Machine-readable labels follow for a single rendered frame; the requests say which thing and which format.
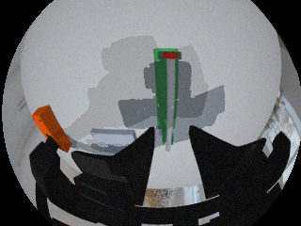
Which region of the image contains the grey pin with red head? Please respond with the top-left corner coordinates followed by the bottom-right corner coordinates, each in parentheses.
top-left (163, 52), bottom-right (178, 152)

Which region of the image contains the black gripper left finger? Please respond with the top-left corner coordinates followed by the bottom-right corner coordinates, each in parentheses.
top-left (71, 127), bottom-right (155, 206)

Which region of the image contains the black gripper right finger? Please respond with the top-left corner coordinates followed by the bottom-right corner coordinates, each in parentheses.
top-left (188, 124), bottom-right (267, 200)

